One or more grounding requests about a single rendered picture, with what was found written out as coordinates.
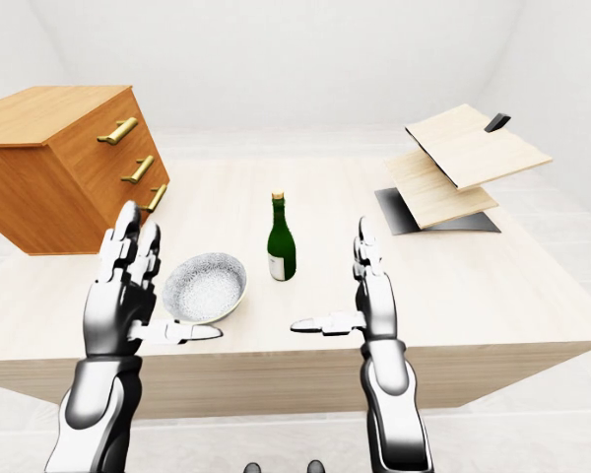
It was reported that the large wooden cabinet drawer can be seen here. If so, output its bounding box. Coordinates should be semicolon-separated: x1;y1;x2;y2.
48;90;154;173

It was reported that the medium wooden cabinet drawer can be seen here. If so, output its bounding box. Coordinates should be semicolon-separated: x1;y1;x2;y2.
83;142;164;208

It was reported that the wooden cabinet with drawers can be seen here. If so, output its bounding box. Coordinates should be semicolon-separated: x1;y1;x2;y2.
0;85;171;256

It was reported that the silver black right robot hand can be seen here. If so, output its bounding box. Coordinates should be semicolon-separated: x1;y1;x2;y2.
289;216;404;346

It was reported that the patterned white grey bowl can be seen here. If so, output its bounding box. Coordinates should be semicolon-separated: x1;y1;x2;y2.
162;252;249;326

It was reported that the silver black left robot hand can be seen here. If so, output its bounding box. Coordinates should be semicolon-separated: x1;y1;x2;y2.
82;199;225;361

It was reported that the brass drawer handle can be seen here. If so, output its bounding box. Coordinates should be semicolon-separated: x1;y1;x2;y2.
120;155;156;185
142;183;168;214
97;116;140;147

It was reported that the pale wood wine rack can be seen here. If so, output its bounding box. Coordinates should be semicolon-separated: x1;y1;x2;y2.
373;102;554;237

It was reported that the green glass wine bottle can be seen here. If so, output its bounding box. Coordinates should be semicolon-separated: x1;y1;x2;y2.
267;191;297;283

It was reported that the small wooden cabinet drawer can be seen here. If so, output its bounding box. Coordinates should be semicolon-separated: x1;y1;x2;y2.
105;169;171;233

